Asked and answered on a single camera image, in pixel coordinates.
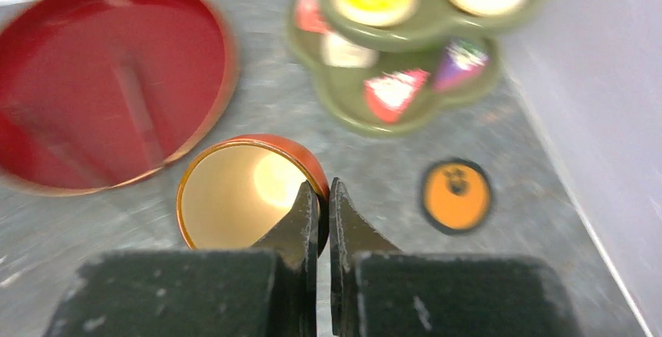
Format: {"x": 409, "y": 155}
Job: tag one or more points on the small orange cup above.
{"x": 235, "y": 191}

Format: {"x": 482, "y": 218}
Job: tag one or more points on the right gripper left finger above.
{"x": 268, "y": 289}

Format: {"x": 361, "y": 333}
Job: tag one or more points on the orange smiley coaster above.
{"x": 455, "y": 195}

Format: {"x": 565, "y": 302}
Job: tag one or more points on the pink roll cake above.
{"x": 307, "y": 17}

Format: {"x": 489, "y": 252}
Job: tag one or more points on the green three-tier stand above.
{"x": 416, "y": 43}

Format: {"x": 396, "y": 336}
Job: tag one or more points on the red round tray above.
{"x": 57, "y": 59}

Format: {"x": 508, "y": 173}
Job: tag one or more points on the purple triangle cake slice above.
{"x": 462, "y": 59}

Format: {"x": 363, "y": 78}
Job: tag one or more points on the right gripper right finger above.
{"x": 378, "y": 290}

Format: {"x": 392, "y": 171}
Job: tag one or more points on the pink strawberry cake slice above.
{"x": 389, "y": 94}

